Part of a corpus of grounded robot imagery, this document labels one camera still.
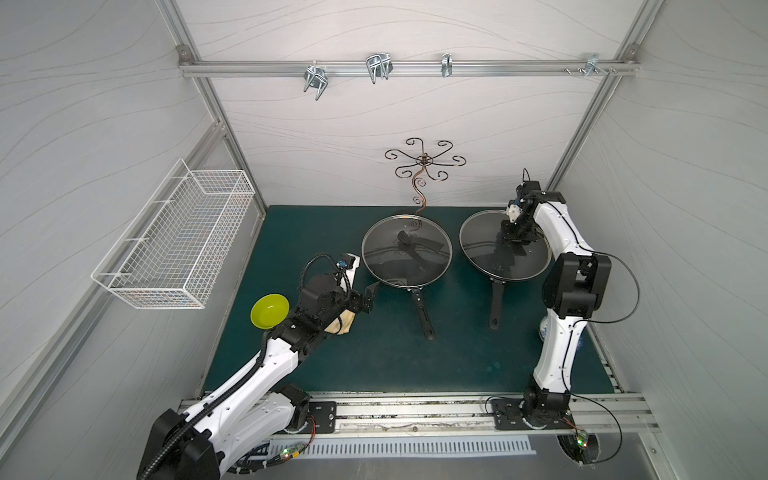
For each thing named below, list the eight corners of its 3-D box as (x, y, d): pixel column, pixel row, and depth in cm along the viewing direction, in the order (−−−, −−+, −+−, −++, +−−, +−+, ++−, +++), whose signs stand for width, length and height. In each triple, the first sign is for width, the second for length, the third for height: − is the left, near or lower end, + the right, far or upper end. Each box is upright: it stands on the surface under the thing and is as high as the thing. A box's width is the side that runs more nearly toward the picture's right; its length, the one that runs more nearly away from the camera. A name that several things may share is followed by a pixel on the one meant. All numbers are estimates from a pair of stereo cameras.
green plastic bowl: (253, 331, 91) (245, 322, 85) (262, 304, 97) (254, 294, 91) (283, 331, 91) (277, 322, 85) (290, 304, 97) (284, 294, 91)
